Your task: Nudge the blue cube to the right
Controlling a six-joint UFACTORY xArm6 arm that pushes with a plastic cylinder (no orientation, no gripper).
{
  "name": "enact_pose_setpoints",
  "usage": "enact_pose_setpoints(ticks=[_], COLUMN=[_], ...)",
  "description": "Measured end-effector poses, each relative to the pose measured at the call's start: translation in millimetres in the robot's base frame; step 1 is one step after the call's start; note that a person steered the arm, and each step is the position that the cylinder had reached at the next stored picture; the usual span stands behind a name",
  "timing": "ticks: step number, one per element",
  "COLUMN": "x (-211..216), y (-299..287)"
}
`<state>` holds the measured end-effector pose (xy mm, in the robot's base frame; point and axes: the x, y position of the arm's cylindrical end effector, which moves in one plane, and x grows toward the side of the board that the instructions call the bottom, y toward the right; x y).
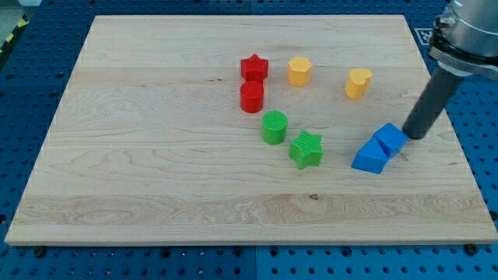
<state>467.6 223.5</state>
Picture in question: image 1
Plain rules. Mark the wooden board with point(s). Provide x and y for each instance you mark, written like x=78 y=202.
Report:
x=149 y=145

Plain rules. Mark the green star block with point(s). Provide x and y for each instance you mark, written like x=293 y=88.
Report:
x=306 y=150

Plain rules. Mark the blue cube block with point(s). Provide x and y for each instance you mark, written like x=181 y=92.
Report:
x=391 y=139

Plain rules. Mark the black white fiducial marker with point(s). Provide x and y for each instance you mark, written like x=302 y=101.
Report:
x=423 y=35

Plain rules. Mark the green cylinder block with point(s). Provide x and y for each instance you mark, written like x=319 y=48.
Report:
x=273 y=127

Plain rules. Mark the yellow heart block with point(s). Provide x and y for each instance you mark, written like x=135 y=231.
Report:
x=357 y=82

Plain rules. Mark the red cylinder block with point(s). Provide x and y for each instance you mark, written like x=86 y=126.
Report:
x=251 y=96

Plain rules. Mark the yellow hexagon block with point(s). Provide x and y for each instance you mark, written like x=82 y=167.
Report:
x=299 y=71

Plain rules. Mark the red star block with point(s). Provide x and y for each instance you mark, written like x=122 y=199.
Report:
x=254 y=68

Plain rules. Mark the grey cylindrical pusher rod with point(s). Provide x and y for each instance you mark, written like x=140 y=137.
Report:
x=439 y=90

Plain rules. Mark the blue triangular prism block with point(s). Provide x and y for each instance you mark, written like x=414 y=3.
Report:
x=370 y=158

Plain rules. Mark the yellow black hazard tape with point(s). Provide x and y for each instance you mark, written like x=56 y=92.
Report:
x=12 y=39

